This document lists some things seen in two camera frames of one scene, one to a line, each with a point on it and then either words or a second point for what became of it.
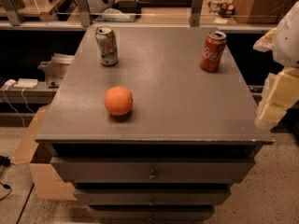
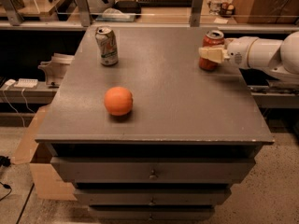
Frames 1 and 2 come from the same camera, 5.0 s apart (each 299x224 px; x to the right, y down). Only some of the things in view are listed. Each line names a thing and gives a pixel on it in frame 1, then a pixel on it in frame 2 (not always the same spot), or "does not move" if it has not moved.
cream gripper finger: [280, 92] -> [217, 54]
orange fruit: [118, 101] does not move
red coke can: [214, 47] does not move
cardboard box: [49, 183] does not move
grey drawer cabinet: [189, 139] does not move
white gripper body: [287, 41] -> [237, 54]
